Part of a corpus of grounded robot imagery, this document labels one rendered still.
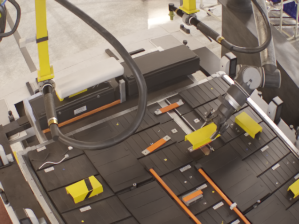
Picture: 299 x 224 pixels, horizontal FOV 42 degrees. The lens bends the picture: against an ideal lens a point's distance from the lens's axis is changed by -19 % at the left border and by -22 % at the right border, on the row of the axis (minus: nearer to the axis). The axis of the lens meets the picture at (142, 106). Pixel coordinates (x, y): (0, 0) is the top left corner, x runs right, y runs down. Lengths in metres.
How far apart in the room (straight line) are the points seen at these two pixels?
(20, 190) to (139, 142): 0.68
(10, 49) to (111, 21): 1.27
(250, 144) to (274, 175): 0.26
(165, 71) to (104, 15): 2.83
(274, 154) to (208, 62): 0.97
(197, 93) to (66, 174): 0.82
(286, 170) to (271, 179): 0.12
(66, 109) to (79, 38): 2.59
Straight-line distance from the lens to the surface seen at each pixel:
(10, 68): 4.54
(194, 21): 2.25
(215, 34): 2.15
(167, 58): 2.41
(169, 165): 2.00
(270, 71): 2.22
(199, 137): 2.04
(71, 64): 2.88
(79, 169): 2.00
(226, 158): 2.03
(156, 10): 5.16
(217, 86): 2.41
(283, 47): 3.14
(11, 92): 2.78
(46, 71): 1.84
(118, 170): 1.97
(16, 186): 2.15
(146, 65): 2.36
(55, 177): 1.98
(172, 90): 2.38
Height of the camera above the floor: 2.50
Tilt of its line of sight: 41 degrees down
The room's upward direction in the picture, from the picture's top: 1 degrees counter-clockwise
